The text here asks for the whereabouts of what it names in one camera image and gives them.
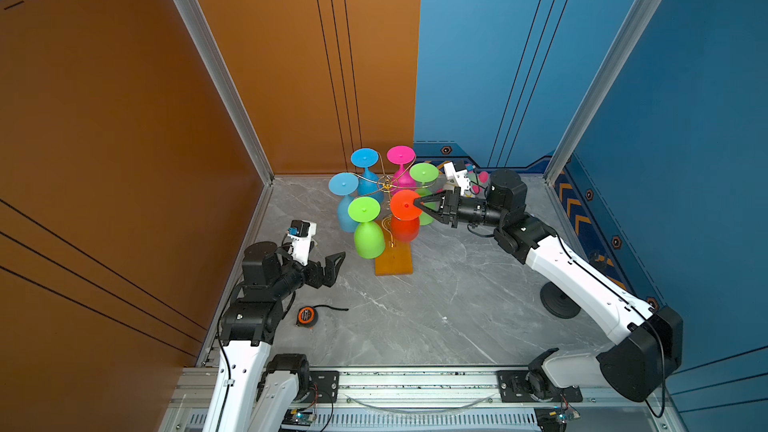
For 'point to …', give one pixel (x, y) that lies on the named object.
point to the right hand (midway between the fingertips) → (413, 206)
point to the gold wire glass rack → (385, 182)
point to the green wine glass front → (368, 237)
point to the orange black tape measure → (308, 316)
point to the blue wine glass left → (344, 184)
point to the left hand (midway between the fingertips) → (327, 246)
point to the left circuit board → (299, 416)
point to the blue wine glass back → (368, 185)
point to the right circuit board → (554, 418)
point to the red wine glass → (405, 215)
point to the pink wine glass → (402, 155)
